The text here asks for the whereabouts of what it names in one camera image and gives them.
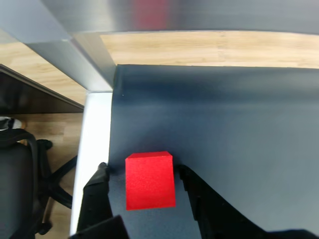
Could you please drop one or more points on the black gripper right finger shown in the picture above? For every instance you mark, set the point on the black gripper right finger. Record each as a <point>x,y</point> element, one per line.
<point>219,219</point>

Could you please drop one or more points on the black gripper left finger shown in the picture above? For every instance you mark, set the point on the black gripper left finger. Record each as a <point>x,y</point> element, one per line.
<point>96,194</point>

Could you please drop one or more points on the red cube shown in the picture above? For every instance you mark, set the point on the red cube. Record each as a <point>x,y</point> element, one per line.
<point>149,181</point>

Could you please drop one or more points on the black office chair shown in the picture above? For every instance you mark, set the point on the black office chair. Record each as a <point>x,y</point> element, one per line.
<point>15,174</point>

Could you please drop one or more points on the blue-grey table mat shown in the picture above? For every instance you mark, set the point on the blue-grey table mat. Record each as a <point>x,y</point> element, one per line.
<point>224,124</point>

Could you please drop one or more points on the dark brown desk top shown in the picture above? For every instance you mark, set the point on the dark brown desk top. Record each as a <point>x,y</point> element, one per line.
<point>30,97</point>

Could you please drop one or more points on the silver metal frame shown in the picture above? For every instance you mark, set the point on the silver metal frame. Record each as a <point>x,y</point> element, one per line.
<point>54,49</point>

